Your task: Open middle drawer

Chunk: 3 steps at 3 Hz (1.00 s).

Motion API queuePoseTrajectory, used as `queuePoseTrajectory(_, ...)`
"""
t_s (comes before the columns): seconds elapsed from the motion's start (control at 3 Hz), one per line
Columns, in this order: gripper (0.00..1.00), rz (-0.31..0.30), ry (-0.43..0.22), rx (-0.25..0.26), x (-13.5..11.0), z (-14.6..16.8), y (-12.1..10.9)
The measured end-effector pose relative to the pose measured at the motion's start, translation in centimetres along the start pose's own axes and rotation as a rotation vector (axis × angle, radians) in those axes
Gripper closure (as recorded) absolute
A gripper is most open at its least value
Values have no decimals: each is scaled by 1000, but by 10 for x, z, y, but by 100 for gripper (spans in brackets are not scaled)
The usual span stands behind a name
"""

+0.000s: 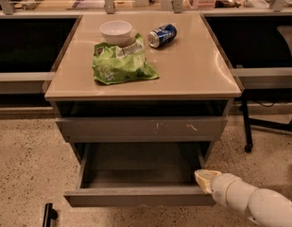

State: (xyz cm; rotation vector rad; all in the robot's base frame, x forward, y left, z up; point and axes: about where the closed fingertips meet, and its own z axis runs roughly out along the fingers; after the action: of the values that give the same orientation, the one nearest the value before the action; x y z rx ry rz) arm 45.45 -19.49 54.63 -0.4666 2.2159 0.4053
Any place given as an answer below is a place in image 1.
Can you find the grey top drawer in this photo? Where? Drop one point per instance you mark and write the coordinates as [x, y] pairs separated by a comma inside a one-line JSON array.
[[141, 129]]

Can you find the black table leg with caster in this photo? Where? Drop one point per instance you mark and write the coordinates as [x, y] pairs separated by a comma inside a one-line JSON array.
[[245, 110]]

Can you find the white bowl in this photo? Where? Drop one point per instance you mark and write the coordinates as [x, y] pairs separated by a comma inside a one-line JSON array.
[[116, 32]]

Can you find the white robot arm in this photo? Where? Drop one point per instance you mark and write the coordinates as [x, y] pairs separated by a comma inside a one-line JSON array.
[[264, 207]]

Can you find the grey drawer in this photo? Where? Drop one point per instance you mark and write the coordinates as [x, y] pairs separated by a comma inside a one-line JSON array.
[[139, 174], [141, 129]]

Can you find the blue soda can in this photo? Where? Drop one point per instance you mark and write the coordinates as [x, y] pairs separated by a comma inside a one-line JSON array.
[[162, 35]]

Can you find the grey drawer cabinet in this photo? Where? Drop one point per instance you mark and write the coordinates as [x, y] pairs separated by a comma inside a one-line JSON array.
[[194, 78]]

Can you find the green chip bag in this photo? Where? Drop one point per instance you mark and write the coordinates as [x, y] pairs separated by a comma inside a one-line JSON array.
[[113, 64]]

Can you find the black object on floor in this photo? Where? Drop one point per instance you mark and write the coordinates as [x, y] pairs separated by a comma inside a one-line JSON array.
[[50, 216]]

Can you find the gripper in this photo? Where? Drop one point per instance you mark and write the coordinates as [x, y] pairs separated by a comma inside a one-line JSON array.
[[220, 188]]

